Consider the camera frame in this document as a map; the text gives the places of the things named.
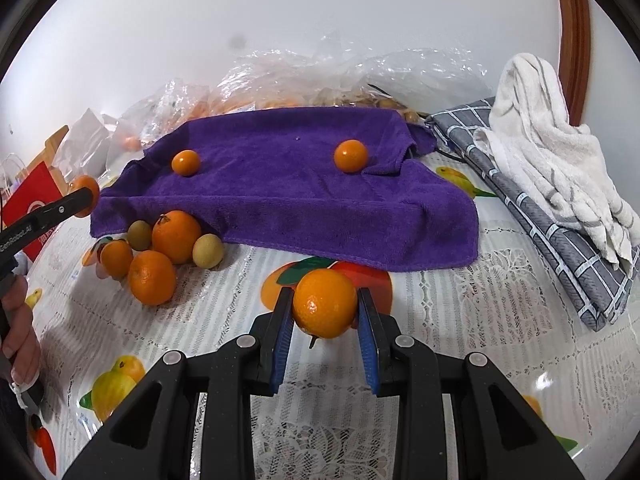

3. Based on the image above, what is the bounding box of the wooden headboard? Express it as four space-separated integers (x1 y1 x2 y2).
30 125 71 181

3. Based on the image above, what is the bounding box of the grey checked cloth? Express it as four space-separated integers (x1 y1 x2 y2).
425 96 640 332

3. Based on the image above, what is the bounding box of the clear plastic bag of oranges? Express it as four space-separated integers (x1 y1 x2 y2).
215 50 326 111
107 77 216 153

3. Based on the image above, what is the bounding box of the person's left hand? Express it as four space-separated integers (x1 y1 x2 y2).
0 274 42 386

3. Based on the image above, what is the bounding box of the medium orange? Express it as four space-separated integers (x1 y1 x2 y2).
128 250 177 306

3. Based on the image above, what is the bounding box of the tan longan fruit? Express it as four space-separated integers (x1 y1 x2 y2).
192 233 224 269
127 220 154 252

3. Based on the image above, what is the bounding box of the purple towel-lined tray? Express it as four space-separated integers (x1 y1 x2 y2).
92 106 481 272

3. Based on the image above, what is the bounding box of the large orange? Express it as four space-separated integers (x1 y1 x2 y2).
292 269 359 339
152 211 203 265

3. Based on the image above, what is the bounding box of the clear plastic bag of longans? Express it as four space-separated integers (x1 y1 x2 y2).
310 32 488 113

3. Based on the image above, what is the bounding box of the red paper bag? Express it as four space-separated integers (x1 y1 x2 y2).
0 162 63 261

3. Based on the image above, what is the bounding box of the white striped towel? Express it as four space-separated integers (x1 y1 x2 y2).
472 53 640 266

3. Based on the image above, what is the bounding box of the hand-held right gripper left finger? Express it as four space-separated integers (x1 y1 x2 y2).
62 287 297 480

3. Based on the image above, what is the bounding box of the fruit-print tablecloth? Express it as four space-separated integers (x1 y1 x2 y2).
20 150 640 480

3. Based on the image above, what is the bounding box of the brown wooden door frame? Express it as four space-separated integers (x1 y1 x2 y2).
552 0 593 126

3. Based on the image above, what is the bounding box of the small orange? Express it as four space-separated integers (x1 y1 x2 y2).
100 239 134 279
334 139 369 173
171 149 202 177
70 175 101 218

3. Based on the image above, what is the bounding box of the white plastic bag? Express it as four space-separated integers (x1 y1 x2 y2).
65 107 118 176

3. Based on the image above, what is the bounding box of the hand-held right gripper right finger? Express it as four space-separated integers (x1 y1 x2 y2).
356 287 586 480

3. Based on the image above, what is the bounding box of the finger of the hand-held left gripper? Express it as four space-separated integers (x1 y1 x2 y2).
31 187 96 233

